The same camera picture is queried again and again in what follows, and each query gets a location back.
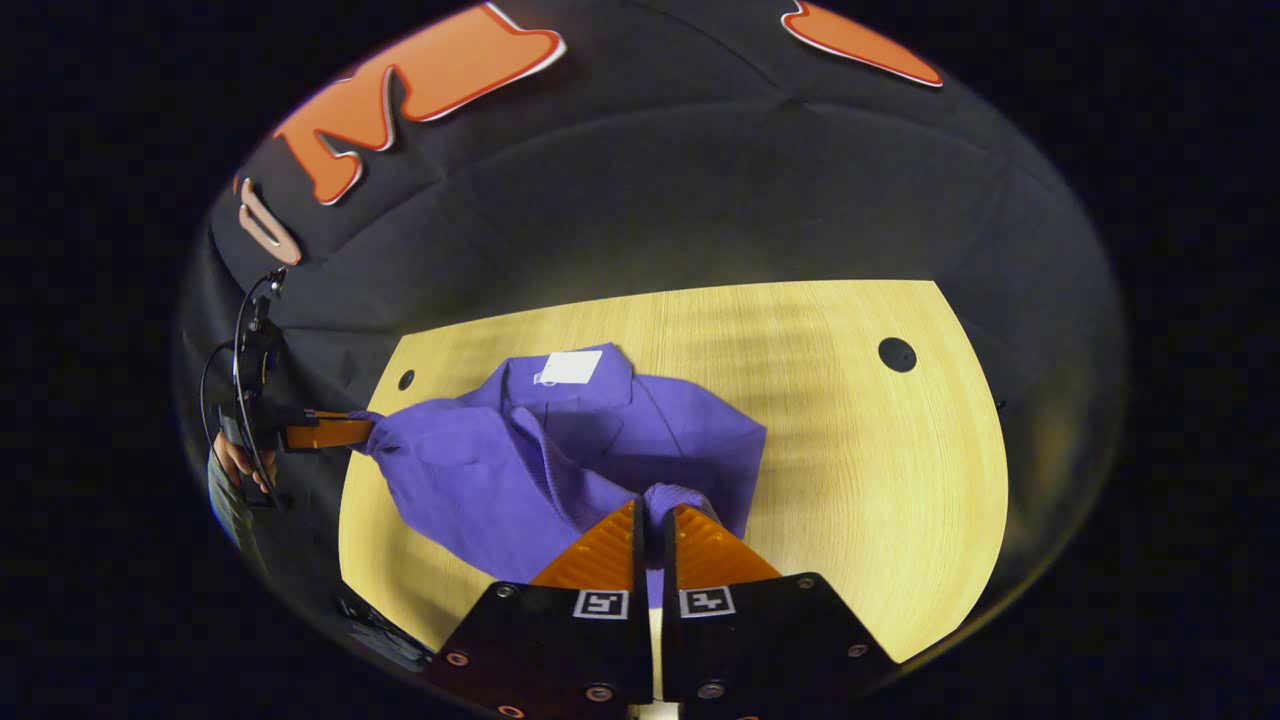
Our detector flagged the black backdrop cloth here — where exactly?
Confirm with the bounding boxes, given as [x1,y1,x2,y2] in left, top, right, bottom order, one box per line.
[170,0,1131,661]

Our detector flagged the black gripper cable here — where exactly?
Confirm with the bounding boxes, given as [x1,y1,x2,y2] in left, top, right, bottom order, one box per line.
[200,267,291,511]

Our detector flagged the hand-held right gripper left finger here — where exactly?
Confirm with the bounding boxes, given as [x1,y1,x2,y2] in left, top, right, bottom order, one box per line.
[420,498,657,720]

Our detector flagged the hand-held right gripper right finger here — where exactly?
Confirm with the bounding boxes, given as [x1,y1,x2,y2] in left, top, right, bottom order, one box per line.
[660,503,901,720]

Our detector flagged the purple jacket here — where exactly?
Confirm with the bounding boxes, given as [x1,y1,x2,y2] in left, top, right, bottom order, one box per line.
[348,342,769,611]

